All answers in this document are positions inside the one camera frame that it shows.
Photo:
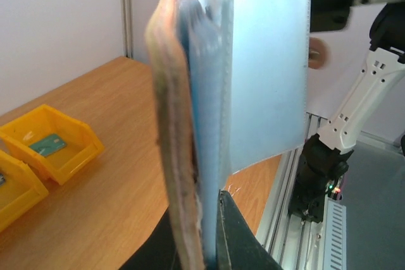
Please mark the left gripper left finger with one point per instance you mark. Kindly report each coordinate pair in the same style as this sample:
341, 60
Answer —
158, 251

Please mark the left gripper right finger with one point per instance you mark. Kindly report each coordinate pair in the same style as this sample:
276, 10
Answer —
236, 245

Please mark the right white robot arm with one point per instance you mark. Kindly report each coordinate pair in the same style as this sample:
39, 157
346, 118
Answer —
325, 154

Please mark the teal card stack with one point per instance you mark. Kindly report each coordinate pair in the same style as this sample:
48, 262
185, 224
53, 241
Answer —
48, 145

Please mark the blue card stack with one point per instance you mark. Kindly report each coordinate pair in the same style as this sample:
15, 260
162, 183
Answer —
2, 179

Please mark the yellow bin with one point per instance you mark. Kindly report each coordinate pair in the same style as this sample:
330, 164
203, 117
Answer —
83, 144
22, 190

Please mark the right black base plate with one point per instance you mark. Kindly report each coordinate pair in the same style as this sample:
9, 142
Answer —
307, 203

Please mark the grey slotted cable duct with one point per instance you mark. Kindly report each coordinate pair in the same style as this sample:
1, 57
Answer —
335, 247

